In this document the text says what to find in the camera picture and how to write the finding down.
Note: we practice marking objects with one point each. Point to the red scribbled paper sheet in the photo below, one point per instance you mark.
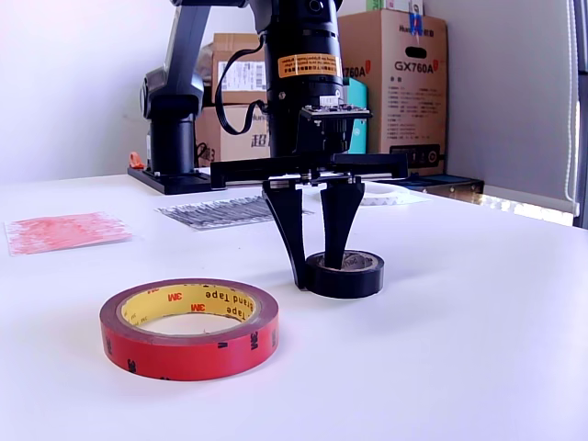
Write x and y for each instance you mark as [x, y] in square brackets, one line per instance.
[69, 232]

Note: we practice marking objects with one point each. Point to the white packet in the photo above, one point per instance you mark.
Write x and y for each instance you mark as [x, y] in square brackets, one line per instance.
[404, 5]

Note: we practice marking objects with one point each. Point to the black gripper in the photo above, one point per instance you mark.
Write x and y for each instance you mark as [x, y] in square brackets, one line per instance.
[239, 172]

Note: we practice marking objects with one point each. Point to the large GX760A cardboard box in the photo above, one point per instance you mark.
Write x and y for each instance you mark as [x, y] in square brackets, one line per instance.
[404, 115]

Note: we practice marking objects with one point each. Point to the black scribbled paper sheet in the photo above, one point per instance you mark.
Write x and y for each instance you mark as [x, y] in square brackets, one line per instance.
[206, 213]

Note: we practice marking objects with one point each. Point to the grey roller blind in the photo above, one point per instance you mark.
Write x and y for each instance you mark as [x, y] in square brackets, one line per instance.
[505, 92]

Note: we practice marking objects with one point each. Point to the red 3M tape roll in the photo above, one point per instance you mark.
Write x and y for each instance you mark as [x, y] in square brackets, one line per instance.
[184, 353]

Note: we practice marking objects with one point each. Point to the orange clamp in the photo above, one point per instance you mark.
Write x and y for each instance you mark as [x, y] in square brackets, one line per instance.
[134, 161]

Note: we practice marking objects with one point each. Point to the black tape roll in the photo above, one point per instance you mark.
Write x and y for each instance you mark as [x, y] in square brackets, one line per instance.
[349, 285]

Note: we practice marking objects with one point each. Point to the Huntkey cardboard box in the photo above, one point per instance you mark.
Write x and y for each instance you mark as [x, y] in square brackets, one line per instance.
[239, 151]

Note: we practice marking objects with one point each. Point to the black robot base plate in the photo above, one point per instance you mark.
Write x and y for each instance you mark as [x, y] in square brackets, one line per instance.
[184, 184]

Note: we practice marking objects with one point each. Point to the teal product box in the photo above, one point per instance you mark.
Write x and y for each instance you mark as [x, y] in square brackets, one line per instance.
[360, 92]

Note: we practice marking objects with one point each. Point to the cardboard box with shipping label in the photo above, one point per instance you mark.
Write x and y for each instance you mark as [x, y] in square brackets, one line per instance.
[243, 41]

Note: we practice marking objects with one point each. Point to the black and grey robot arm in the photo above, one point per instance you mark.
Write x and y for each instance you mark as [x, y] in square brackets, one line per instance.
[172, 138]

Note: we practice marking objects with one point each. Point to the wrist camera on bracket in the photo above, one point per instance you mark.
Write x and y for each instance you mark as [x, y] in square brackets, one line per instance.
[335, 128]

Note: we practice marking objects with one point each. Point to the grey plastic bag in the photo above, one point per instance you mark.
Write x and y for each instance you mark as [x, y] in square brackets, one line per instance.
[206, 59]

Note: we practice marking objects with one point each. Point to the green and white box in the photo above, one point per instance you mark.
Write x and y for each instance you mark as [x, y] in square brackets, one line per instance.
[376, 4]

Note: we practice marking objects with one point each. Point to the white tape roll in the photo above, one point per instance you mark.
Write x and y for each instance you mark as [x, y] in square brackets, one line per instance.
[386, 198]

